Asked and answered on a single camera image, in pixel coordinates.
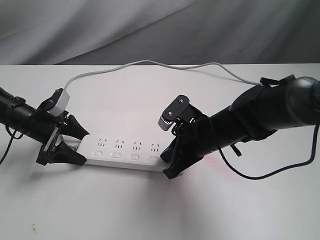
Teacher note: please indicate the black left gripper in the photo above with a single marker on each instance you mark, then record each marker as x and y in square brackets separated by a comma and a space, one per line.
[53, 150]

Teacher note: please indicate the grey backdrop cloth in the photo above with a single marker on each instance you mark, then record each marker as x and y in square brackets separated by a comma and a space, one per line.
[175, 32]

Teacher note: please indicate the white five-socket power strip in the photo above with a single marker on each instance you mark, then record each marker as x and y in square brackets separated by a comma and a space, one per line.
[141, 154]

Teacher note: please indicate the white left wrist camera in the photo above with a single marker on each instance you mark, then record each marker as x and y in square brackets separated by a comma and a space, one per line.
[58, 102]

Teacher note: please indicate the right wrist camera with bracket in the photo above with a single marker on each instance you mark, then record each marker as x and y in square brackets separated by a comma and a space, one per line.
[179, 111]

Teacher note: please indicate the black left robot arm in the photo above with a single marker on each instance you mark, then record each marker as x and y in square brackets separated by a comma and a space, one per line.
[18, 117]

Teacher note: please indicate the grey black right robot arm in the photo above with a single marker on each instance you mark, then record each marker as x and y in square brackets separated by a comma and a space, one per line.
[256, 114]

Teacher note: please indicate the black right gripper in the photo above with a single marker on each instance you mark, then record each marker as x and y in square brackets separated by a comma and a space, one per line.
[206, 135]

